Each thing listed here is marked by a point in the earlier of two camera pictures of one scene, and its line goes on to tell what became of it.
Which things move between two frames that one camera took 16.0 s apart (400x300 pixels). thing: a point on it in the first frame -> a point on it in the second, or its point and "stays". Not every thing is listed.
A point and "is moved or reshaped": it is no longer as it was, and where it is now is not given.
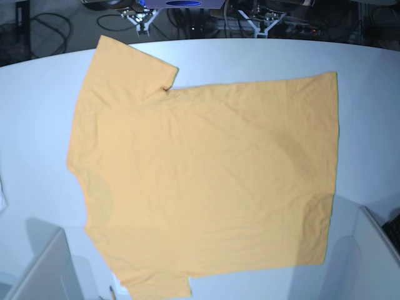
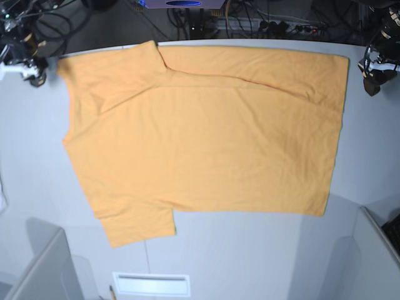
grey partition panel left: x=51 y=274 stays
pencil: x=112 y=293 stays
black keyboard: x=392 y=229 stays
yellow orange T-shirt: x=201 y=180 is moved or reshaped
